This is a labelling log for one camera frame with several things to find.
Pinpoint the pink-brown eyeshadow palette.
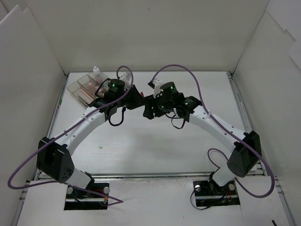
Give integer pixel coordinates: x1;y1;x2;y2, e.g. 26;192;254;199
85;82;98;95

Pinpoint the pink blue white bottle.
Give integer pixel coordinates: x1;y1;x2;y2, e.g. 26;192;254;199
93;66;106;84

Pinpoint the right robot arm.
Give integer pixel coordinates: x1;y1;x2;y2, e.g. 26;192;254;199
143;80;261;194

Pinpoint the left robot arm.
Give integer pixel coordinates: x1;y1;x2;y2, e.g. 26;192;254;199
36;79;144;198

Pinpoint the clear acrylic organizer box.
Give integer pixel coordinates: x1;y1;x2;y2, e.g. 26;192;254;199
67;72;109;107

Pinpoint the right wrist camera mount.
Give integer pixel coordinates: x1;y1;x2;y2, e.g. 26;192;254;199
148;79;165;98

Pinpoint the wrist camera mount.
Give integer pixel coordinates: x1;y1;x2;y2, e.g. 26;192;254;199
148;79;165;98
119;72;132;89

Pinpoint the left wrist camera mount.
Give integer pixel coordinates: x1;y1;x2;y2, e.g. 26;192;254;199
119;72;132;89

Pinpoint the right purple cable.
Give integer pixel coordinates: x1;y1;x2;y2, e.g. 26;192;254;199
151;64;276;198

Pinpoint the aluminium right rail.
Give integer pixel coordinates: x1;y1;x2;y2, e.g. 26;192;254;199
227;72;268;176

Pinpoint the aluminium rail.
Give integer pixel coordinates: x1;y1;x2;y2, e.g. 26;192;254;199
35;170;264;180
227;72;268;176

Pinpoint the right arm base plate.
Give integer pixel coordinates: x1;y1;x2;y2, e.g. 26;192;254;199
191;180;240;210

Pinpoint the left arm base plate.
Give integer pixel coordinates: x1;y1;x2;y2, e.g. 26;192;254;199
64;186;108;210

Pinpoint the aluminium front rail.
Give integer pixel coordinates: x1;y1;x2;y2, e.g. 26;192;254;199
35;170;264;180

